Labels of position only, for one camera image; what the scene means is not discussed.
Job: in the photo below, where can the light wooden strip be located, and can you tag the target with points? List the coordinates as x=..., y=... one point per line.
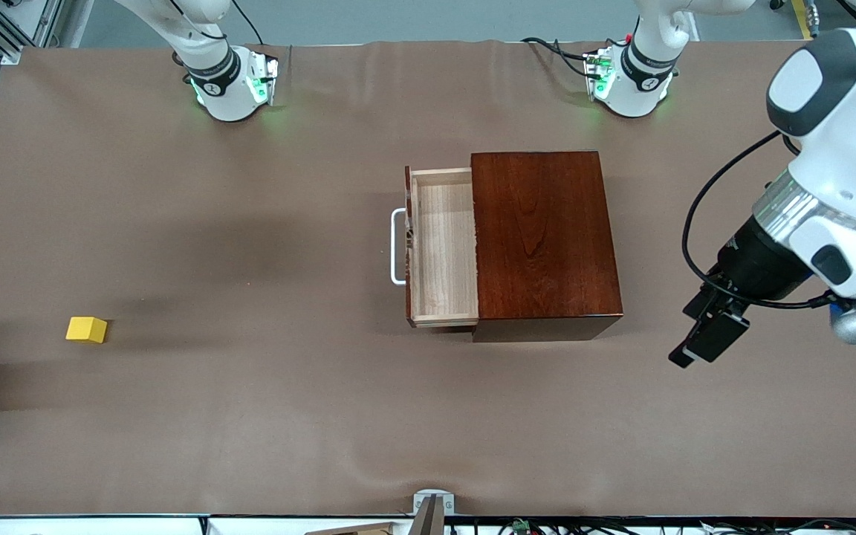
x=361, y=530

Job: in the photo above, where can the grey table clamp bracket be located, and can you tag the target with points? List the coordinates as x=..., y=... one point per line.
x=433, y=495

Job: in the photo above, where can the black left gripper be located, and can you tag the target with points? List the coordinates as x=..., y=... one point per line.
x=760, y=261

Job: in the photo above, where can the yellow cube block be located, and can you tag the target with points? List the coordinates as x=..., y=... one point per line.
x=86, y=329

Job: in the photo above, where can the dark red wooden cabinet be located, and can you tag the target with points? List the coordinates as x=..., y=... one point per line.
x=547, y=253

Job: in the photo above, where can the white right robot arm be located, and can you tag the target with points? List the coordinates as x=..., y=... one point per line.
x=224, y=89

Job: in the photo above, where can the brown table mat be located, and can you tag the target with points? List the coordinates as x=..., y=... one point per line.
x=250, y=416

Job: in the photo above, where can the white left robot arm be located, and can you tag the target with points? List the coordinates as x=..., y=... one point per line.
x=844, y=111

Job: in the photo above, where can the dark camera stand post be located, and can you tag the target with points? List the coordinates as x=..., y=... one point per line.
x=428, y=520

